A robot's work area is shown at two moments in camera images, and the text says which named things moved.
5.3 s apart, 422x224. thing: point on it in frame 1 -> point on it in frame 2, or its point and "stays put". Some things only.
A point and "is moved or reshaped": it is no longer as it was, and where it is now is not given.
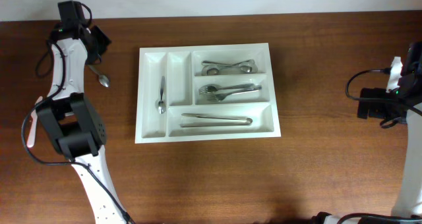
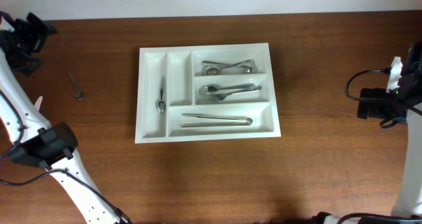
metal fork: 210,88 stays put
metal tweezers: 249,120 stays put
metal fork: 215,97 stays put
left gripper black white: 106,42 -> 40,34
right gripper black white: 374,109 stays put
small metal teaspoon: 103,79 is moved or reshaped
